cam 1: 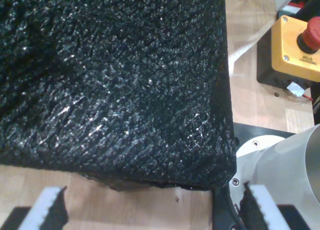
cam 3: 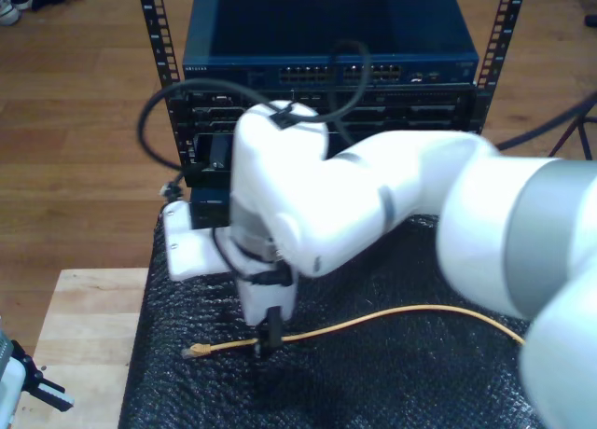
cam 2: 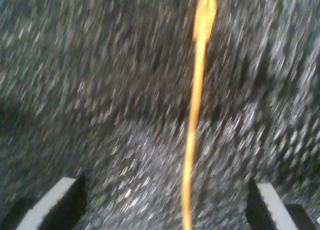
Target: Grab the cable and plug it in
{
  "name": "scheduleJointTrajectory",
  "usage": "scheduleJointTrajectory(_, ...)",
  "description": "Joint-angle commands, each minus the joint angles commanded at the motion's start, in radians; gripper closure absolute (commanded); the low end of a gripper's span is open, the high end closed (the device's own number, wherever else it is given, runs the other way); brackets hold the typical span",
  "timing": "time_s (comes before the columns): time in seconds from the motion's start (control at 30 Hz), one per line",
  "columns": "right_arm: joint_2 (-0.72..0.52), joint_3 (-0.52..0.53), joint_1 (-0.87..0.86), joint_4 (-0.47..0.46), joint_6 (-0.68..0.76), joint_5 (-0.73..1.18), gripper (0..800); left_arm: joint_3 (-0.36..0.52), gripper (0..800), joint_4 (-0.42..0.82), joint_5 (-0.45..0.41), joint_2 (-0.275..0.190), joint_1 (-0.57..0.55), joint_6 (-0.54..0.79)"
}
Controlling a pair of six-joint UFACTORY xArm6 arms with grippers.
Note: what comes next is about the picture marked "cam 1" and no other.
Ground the yellow emergency stop box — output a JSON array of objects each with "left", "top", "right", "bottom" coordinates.
[{"left": 256, "top": 14, "right": 320, "bottom": 91}]

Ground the black bubble wrap mat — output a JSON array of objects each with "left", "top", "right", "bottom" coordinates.
[{"left": 0, "top": 0, "right": 238, "bottom": 193}]

